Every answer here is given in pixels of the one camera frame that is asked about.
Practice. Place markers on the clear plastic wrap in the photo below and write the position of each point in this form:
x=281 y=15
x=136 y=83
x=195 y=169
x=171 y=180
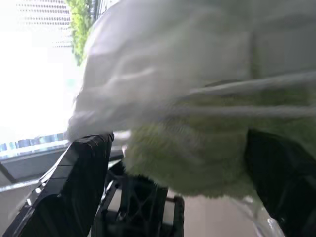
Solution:
x=261 y=222

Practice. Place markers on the green leafy plant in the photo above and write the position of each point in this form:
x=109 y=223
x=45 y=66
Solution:
x=80 y=27

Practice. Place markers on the grey window sill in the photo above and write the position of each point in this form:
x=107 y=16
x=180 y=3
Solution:
x=29 y=165

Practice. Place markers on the black lattice frame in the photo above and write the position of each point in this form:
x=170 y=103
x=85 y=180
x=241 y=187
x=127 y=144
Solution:
x=138 y=205

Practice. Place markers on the green fluffy towel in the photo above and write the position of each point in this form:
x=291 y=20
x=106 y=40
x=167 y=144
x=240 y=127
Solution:
x=192 y=158

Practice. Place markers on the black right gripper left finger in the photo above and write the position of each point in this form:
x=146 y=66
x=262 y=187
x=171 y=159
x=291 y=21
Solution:
x=66 y=187

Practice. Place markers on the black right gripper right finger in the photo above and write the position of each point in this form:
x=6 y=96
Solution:
x=284 y=177

